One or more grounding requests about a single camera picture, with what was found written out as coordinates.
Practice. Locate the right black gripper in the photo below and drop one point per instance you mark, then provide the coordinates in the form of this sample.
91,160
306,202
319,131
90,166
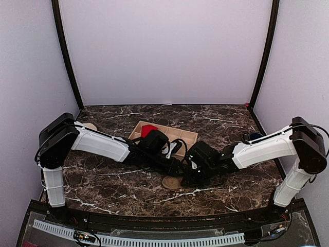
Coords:
190,180

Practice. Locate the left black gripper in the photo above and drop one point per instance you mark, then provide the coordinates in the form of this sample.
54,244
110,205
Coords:
171,170

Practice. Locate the beige ribbed sock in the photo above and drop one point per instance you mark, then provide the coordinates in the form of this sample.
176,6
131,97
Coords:
172,183

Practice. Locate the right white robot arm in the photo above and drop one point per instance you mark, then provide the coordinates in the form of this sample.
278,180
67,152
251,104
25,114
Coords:
300,139

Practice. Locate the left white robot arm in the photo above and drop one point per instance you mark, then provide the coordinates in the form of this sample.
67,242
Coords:
65,134

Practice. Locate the wooden compartment tray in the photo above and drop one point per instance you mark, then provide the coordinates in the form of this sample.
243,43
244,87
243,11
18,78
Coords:
172,133

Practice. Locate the red sock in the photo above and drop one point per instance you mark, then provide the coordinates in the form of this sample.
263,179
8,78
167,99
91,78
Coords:
146,129

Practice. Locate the blue enamel mug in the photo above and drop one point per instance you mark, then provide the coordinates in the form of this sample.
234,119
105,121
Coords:
247,137

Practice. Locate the round wooden plate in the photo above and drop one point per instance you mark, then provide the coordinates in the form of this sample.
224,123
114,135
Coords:
90,126

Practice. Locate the right circuit board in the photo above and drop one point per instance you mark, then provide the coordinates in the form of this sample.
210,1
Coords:
277,230

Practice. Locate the circuit board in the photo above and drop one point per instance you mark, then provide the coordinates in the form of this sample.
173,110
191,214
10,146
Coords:
277,230
83,237

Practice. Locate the left circuit board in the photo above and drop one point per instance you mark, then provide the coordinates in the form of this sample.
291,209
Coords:
83,237

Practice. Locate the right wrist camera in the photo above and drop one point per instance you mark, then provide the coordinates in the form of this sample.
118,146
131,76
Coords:
201,155

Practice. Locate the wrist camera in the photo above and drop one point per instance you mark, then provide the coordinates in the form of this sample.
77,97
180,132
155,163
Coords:
201,155
157,143

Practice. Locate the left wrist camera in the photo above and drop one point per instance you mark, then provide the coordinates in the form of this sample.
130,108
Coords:
157,143

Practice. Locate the white slotted cable duct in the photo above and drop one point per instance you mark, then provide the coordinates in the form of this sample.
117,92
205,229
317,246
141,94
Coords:
140,238

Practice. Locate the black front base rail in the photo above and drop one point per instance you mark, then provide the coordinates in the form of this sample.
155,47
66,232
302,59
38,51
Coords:
247,220

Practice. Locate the right black frame post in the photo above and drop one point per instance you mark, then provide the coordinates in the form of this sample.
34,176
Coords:
266,52

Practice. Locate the black frame post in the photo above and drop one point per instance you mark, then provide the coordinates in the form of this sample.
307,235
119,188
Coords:
266,52
65,53

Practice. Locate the left black frame post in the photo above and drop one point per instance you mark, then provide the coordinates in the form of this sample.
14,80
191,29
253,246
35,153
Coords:
65,53

